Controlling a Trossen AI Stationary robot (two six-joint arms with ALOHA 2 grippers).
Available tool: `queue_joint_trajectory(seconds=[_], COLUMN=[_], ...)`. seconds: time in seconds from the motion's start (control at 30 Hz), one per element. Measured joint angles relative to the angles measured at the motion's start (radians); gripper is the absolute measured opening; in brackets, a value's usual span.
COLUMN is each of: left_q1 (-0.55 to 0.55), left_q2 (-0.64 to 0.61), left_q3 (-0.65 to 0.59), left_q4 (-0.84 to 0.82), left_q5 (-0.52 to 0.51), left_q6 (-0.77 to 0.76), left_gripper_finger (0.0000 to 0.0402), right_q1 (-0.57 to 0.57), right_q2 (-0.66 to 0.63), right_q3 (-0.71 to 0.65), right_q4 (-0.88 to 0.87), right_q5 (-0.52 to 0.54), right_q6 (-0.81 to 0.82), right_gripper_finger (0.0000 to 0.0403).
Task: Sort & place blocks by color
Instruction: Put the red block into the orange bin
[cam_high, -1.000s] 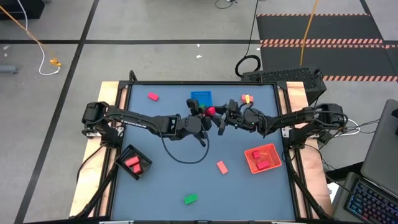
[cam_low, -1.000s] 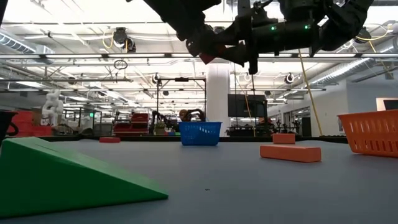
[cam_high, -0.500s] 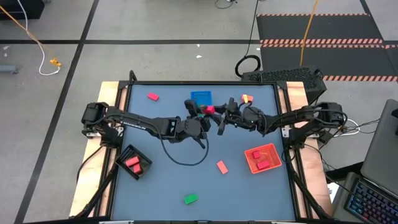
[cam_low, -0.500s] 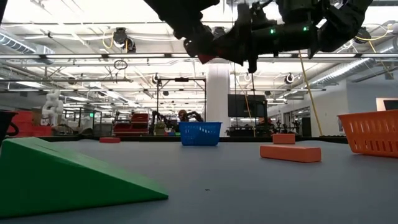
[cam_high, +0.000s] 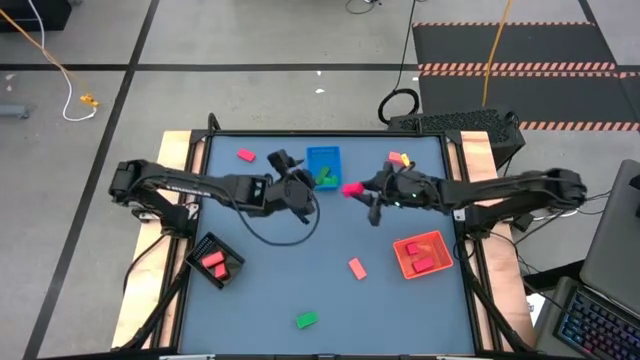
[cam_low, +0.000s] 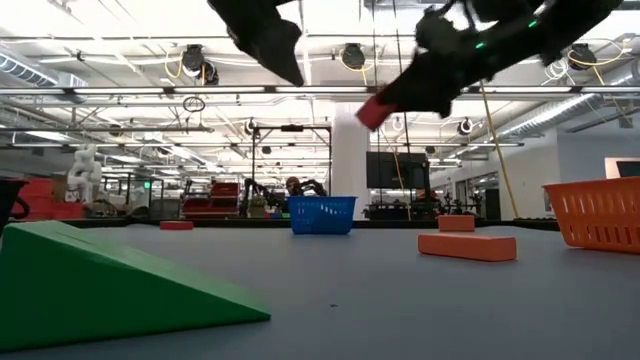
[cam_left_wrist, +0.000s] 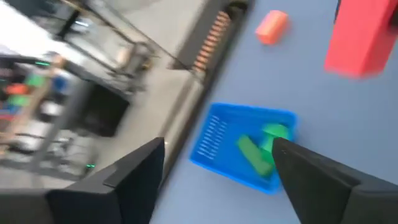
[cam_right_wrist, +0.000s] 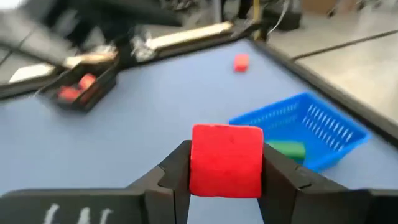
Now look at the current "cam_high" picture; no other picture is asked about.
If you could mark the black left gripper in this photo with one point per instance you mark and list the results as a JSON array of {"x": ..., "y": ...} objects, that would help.
[{"x": 292, "y": 195}]

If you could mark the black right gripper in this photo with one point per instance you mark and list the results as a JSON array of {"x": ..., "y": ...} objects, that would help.
[{"x": 410, "y": 192}]

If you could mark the red rectangular block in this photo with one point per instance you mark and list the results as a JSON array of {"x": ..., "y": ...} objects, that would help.
[
  {"x": 352, "y": 189},
  {"x": 412, "y": 248},
  {"x": 220, "y": 271},
  {"x": 423, "y": 264},
  {"x": 212, "y": 259}
]

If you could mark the green rectangular block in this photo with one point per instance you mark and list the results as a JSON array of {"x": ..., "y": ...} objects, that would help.
[{"x": 322, "y": 175}]

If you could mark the green chunky block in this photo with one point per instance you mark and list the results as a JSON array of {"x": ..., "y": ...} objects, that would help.
[{"x": 332, "y": 181}]

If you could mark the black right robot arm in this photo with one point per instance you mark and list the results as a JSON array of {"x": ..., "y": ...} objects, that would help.
[{"x": 500, "y": 192}]

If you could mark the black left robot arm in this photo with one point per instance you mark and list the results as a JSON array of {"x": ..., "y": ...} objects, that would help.
[{"x": 200, "y": 182}]

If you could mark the yellow small block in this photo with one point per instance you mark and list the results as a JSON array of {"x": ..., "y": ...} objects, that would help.
[{"x": 405, "y": 160}]

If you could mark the blue plastic basket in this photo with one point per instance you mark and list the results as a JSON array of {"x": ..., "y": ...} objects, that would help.
[{"x": 315, "y": 155}]

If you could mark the red flat block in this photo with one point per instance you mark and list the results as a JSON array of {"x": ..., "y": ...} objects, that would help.
[{"x": 246, "y": 155}]

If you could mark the orange flat rectangular block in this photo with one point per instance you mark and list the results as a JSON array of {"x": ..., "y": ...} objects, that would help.
[{"x": 357, "y": 268}]

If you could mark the orange plastic basket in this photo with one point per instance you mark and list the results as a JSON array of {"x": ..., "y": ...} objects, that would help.
[{"x": 440, "y": 250}]

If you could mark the light wooden side board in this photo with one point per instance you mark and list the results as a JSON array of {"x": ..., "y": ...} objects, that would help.
[
  {"x": 475, "y": 150},
  {"x": 175, "y": 145}
]

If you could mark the black plastic basket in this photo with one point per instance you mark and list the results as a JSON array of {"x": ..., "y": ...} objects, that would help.
[{"x": 200, "y": 247}]

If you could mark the green wedge block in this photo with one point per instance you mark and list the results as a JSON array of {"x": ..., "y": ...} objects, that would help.
[{"x": 307, "y": 320}]

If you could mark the black power adapter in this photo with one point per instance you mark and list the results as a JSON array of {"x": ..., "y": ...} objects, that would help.
[{"x": 522, "y": 221}]

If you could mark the black diagonal support strut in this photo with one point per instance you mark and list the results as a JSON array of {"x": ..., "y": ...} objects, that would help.
[
  {"x": 155, "y": 312},
  {"x": 492, "y": 300}
]

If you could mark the black orange-striped floor mat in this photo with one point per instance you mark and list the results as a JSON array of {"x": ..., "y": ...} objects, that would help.
[{"x": 550, "y": 95}]

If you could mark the grey laptop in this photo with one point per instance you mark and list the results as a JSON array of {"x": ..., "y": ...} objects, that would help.
[{"x": 615, "y": 240}]

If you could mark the laptop with backlit keyboard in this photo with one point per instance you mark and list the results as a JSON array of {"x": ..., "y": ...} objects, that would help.
[{"x": 595, "y": 330}]

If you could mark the black case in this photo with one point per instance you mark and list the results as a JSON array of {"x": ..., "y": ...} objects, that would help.
[{"x": 30, "y": 15}]

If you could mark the black table frame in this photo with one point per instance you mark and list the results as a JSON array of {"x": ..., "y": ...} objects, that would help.
[{"x": 325, "y": 133}]

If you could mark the grey floor bracket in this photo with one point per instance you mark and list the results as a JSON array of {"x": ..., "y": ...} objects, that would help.
[{"x": 12, "y": 111}]

